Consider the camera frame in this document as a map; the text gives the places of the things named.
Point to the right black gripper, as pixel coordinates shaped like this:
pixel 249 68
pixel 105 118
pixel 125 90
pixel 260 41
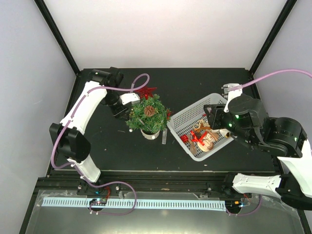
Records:
pixel 213 118

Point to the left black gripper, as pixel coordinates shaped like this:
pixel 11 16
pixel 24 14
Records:
pixel 120 112

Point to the white perforated plastic basket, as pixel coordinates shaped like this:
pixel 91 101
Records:
pixel 182 123

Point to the brown pine cone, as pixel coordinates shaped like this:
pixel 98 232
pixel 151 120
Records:
pixel 149 111

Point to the small green christmas tree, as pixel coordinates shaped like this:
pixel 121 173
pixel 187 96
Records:
pixel 150 127

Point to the red glitter star topper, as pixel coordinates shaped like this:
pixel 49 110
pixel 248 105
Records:
pixel 145 92

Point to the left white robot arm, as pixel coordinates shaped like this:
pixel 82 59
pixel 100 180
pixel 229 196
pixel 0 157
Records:
pixel 68 135

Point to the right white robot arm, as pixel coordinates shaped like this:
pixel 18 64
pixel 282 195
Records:
pixel 283 138

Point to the gold merry christmas sign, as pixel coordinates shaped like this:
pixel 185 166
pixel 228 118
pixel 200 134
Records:
pixel 201 125

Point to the white mesh bow bell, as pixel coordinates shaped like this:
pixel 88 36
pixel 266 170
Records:
pixel 222 132

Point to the beige fabric sack ornament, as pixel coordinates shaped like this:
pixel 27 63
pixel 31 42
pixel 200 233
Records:
pixel 206 144

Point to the red ribbon bow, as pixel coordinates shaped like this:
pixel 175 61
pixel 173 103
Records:
pixel 198 137

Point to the red gift box ornament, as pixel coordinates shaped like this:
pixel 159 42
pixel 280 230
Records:
pixel 184 138

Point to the red berry sprig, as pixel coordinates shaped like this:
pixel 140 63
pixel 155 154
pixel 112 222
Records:
pixel 168 114

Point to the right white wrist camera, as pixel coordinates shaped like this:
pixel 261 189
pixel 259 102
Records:
pixel 231 91

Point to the white slotted cable duct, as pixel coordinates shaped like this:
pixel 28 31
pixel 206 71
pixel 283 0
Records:
pixel 116 203

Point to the left black frame post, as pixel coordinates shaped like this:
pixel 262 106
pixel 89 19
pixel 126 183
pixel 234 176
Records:
pixel 41 5

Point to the black frame post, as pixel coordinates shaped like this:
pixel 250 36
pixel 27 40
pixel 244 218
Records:
pixel 278 24
pixel 41 5

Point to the right black frame post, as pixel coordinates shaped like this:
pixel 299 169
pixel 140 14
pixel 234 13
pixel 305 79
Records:
pixel 278 24

